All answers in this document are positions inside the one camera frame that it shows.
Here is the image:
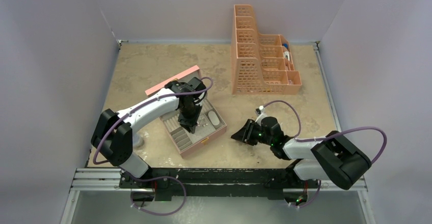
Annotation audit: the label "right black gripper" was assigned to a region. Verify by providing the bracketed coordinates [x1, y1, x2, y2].
[231, 119, 273, 146]

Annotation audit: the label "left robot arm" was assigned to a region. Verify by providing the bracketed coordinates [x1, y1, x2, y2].
[91, 77, 211, 188]

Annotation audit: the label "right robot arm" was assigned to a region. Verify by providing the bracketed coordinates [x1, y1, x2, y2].
[231, 117, 372, 190]

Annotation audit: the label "pink jewelry box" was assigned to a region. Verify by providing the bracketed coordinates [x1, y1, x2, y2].
[145, 65, 227, 158]

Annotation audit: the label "crystal earrings in box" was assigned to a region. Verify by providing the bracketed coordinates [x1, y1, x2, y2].
[197, 116, 209, 127]

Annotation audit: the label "white oval box insert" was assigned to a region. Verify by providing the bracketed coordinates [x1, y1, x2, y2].
[207, 111, 220, 126]

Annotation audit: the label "small clear round container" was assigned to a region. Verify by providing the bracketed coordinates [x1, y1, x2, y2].
[132, 133, 144, 148]

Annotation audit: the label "orange mesh desk organizer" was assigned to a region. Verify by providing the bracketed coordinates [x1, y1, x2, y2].
[230, 5, 302, 95]

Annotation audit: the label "blue white items in organizer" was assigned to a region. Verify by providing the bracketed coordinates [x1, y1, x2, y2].
[282, 43, 291, 61]

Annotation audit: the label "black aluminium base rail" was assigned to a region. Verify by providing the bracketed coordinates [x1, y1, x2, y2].
[69, 167, 368, 203]

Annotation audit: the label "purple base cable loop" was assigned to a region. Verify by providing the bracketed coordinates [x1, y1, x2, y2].
[130, 176, 187, 216]

